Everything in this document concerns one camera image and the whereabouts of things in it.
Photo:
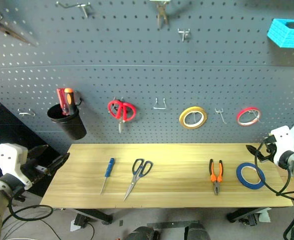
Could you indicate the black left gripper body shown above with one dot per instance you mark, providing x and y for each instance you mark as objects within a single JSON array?
[{"x": 33, "y": 172}]

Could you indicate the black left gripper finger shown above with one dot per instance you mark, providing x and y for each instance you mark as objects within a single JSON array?
[
  {"x": 38, "y": 150},
  {"x": 58, "y": 162}
]

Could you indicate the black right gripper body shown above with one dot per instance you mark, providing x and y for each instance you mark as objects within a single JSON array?
[{"x": 267, "y": 152}]

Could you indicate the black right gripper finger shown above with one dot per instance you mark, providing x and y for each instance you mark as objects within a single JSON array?
[{"x": 251, "y": 149}]

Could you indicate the grey metal pegboard wall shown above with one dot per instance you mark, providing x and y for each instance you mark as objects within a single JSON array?
[{"x": 146, "y": 75}]

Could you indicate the black side panel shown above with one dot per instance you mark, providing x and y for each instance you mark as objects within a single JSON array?
[{"x": 17, "y": 135}]

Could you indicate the blue tape roll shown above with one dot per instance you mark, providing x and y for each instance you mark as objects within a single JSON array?
[{"x": 239, "y": 175}]

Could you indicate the red tape roll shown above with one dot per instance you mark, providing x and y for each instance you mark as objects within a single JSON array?
[{"x": 240, "y": 119}]

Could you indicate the black plastic cup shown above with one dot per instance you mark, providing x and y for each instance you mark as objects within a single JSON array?
[{"x": 70, "y": 126}]

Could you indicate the red utility knife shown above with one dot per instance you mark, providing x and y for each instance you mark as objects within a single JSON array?
[{"x": 61, "y": 97}]

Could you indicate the orange black screwdriver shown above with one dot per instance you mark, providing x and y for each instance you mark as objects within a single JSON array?
[{"x": 70, "y": 98}]

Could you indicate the black floor power box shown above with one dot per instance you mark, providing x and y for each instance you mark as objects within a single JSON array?
[{"x": 82, "y": 221}]

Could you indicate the black table leg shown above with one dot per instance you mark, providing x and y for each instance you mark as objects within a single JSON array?
[
  {"x": 94, "y": 215},
  {"x": 244, "y": 213}
]

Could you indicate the yellow tape roll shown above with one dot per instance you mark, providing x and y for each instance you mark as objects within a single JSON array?
[{"x": 183, "y": 122}]

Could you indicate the dark rounded shape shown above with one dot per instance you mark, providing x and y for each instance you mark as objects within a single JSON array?
[
  {"x": 141, "y": 233},
  {"x": 198, "y": 231}
]

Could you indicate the black metal floor bar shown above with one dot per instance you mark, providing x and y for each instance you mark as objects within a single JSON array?
[{"x": 169, "y": 224}]

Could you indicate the cyan plastic bin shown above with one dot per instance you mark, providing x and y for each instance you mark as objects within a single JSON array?
[{"x": 277, "y": 37}]

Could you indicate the long silver double hook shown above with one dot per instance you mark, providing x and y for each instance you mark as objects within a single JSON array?
[{"x": 83, "y": 7}]

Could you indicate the bare metal pliers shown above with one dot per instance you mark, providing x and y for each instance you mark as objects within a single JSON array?
[{"x": 161, "y": 13}]

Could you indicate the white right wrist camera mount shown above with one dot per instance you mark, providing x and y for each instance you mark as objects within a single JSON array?
[{"x": 282, "y": 142}]

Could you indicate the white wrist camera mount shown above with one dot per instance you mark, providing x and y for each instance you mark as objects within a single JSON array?
[
  {"x": 10, "y": 156},
  {"x": 282, "y": 142}
]

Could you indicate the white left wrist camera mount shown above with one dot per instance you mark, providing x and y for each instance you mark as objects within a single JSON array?
[{"x": 10, "y": 156}]

